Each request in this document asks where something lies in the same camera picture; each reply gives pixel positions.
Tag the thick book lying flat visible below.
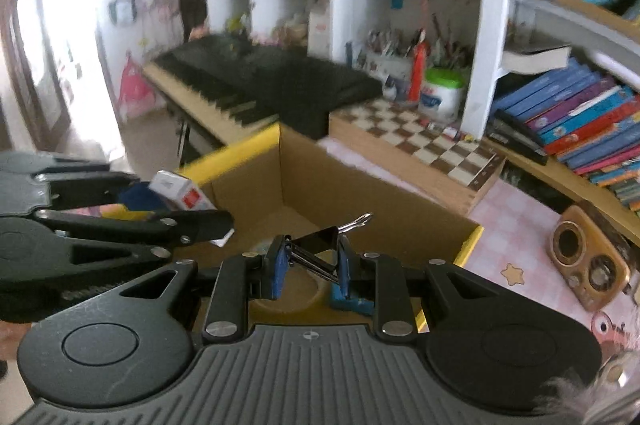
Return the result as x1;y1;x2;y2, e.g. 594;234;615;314
500;44;572;75

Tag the red tassel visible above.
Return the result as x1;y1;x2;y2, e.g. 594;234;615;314
407;42;426;103

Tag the row of blue and purple books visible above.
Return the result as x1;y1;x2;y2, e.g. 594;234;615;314
487;58;640;211

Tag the grey fluffy plush toy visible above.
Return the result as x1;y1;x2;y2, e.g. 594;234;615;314
535;350;640;425

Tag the pink checked cloth desktop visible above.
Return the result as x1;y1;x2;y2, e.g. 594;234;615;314
317;138;640;406

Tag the white jar with green lid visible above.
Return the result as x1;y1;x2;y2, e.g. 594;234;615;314
417;68;468;123

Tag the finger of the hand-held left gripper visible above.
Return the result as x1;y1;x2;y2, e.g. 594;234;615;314
34;209;235;274
34;172;169;212

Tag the black keyboard stand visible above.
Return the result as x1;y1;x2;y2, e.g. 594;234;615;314
170;105;211;166

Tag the small white red box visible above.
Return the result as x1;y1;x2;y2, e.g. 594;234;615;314
149;170;236;248

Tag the black electronic keyboard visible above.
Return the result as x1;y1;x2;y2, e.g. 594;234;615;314
142;32;383;143

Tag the white pen holder with pens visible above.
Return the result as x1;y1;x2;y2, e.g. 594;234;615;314
357;28;426;81

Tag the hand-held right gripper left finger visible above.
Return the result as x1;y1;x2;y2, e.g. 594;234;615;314
117;235;296;340

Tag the wooden door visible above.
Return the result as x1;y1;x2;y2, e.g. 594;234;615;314
0;0;71;141

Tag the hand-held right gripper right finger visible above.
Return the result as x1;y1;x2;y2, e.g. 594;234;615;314
330;232;506;340

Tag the white box with red label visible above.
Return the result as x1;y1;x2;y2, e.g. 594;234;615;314
307;8;332;56

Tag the wooden chessboard box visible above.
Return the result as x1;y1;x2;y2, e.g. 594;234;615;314
327;98;507;216

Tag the brown retro radio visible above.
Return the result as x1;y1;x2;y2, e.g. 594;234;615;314
549;204;632;312

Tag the black binder clip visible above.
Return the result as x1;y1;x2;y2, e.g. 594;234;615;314
286;212;375;286

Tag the yellow cardboard box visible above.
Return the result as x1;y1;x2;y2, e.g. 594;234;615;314
175;121;485;336

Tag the printed cartoon desk mat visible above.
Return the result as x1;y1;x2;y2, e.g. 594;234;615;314
585;300;640;376

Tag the white cubby shelf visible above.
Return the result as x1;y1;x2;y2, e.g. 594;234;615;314
205;0;486;106

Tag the white and wood bookshelf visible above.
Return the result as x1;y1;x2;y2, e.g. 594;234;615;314
457;0;640;226

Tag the pink hanging bag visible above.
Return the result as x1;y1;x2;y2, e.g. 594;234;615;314
116;52;157;121

